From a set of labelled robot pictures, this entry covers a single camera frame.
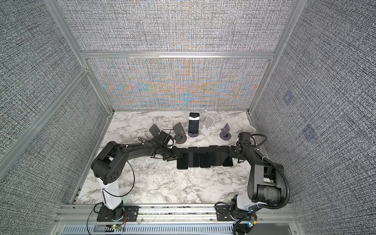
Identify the black phone white stripe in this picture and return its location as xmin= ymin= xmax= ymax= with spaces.
xmin=188 ymin=112 xmax=200 ymax=133

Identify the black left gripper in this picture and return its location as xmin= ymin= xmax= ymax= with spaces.
xmin=161 ymin=145 xmax=184 ymax=162

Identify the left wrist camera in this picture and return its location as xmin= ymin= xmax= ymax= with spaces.
xmin=156 ymin=131 xmax=174 ymax=147

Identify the wood base phone stand left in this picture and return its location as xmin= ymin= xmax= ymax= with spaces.
xmin=149 ymin=124 xmax=161 ymax=137

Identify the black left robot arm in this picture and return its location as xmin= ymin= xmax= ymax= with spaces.
xmin=91 ymin=141 xmax=183 ymax=221

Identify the purple base phone stand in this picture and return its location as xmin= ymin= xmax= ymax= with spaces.
xmin=219 ymin=123 xmax=232 ymax=141
xmin=188 ymin=132 xmax=199 ymax=138

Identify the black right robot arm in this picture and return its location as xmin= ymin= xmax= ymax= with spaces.
xmin=229 ymin=143 xmax=291 ymax=220

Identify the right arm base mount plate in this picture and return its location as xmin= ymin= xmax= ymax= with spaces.
xmin=214 ymin=203 xmax=257 ymax=221

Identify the white phone stand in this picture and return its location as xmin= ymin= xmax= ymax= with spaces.
xmin=201 ymin=116 xmax=215 ymax=136
xmin=243 ymin=124 xmax=256 ymax=134

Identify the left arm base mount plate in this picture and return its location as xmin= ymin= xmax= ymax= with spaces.
xmin=97 ymin=206 xmax=140 ymax=223

